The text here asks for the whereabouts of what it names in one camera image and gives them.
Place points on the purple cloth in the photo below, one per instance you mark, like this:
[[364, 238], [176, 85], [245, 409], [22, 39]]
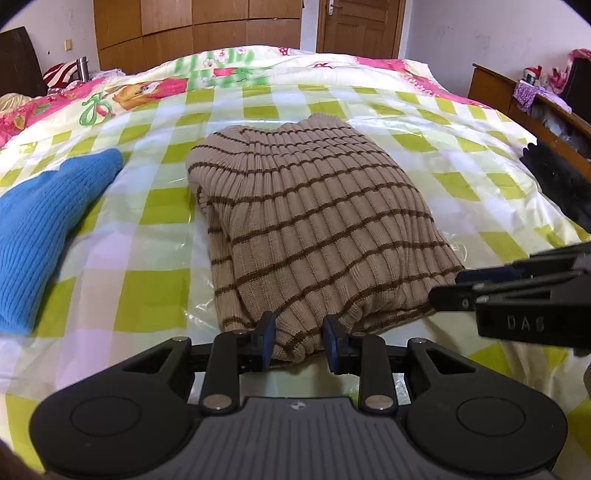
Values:
[[528, 92]]

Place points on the pink plush cloth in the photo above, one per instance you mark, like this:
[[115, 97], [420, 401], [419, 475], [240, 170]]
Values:
[[561, 71]]

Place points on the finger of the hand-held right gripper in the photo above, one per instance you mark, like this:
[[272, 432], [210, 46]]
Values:
[[482, 275], [455, 298]]

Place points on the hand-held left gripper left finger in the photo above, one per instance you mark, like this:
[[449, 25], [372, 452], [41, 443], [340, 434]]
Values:
[[267, 340]]

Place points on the black cloth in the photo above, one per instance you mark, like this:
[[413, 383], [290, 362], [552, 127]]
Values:
[[558, 184]]

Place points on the red white striped pillow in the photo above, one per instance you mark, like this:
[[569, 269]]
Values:
[[60, 74]]

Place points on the dark wooden headboard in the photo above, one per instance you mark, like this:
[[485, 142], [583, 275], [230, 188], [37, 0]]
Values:
[[18, 64]]

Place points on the red white toy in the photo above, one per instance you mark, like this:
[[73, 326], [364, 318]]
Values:
[[532, 74]]

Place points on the wooden wardrobe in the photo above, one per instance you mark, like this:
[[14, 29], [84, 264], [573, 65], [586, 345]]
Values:
[[184, 27]]

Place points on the checkered printed bed quilt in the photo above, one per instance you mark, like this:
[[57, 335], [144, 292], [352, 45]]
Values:
[[152, 258]]

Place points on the wall socket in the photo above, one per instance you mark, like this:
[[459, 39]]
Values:
[[68, 45]]

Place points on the brown striped knitted sweater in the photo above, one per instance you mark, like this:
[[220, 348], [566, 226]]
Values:
[[314, 207]]

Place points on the beige pillow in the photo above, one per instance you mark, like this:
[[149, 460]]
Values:
[[14, 101]]

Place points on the wooden side cabinet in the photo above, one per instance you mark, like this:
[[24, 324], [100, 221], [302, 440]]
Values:
[[491, 90]]

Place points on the black screen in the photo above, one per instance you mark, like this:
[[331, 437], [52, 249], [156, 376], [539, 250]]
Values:
[[579, 85]]

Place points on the blue knitted sweater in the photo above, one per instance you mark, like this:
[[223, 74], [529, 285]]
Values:
[[41, 221]]

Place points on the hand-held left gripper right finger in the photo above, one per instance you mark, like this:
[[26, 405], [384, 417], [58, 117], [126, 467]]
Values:
[[330, 345]]

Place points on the silver metal bottle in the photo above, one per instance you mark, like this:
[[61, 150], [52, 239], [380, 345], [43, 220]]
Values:
[[83, 67]]

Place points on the wooden door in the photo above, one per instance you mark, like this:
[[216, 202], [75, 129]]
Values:
[[362, 27]]

